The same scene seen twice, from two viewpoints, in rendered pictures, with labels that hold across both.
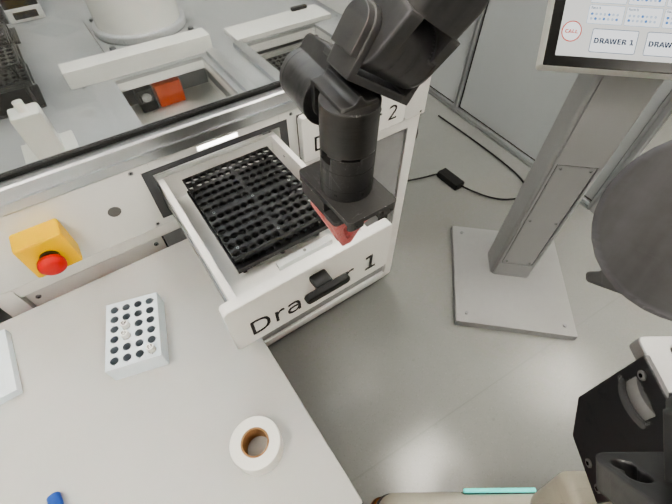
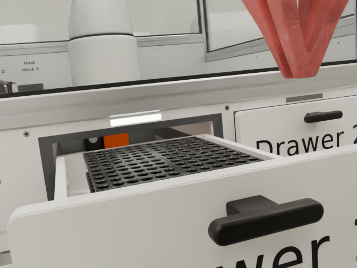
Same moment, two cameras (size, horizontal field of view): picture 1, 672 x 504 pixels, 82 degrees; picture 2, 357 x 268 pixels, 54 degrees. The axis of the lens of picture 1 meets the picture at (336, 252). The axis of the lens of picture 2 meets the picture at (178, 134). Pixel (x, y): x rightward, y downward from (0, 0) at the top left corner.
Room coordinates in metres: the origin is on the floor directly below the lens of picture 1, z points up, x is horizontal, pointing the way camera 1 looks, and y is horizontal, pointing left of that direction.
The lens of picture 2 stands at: (0.10, 0.00, 0.99)
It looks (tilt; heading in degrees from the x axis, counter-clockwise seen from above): 9 degrees down; 17
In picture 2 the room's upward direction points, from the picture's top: 6 degrees counter-clockwise
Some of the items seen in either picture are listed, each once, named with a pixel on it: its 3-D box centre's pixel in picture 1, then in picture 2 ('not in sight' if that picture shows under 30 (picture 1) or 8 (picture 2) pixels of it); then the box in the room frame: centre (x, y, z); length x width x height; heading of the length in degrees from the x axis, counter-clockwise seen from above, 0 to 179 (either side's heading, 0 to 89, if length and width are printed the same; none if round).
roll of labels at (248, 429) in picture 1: (257, 445); not in sight; (0.12, 0.11, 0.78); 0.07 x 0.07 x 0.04
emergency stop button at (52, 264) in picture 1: (51, 262); not in sight; (0.37, 0.46, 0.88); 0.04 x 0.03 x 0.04; 125
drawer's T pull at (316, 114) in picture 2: not in sight; (318, 116); (0.75, -0.06, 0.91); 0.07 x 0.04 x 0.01; 125
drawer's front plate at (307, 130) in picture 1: (355, 118); (309, 132); (0.78, -0.04, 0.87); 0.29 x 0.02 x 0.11; 125
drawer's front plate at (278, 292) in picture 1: (314, 282); (240, 244); (0.33, 0.03, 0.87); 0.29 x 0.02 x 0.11; 125
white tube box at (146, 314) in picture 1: (137, 334); not in sight; (0.29, 0.34, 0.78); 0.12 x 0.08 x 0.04; 19
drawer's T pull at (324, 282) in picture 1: (323, 282); (257, 214); (0.31, 0.02, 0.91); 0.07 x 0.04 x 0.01; 125
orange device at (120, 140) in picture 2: not in sight; (106, 139); (0.91, 0.44, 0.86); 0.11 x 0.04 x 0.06; 125
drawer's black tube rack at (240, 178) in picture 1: (255, 208); (163, 182); (0.50, 0.15, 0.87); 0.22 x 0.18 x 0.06; 35
